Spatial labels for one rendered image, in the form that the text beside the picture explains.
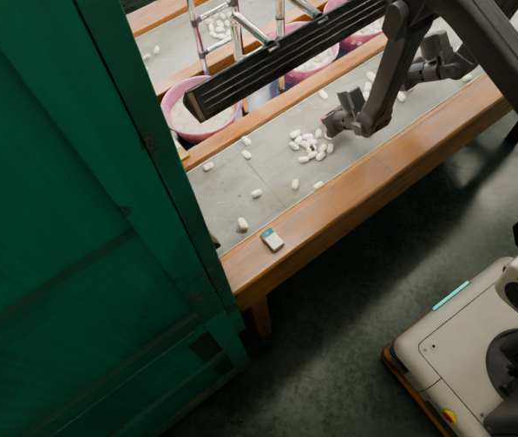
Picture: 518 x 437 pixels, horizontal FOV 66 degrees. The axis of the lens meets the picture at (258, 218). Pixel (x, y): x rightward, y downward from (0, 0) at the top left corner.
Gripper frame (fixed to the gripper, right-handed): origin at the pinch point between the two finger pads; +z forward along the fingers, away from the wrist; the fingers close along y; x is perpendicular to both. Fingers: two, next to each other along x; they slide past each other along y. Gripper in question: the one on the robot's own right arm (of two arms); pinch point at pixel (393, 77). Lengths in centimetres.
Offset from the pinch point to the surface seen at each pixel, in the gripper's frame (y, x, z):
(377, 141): 16.8, 13.5, -4.2
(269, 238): 65, 14, -13
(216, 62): 36, -28, 40
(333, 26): 24.0, -23.8, -13.8
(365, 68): -3.5, -3.5, 15.6
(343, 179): 35.9, 14.5, -9.4
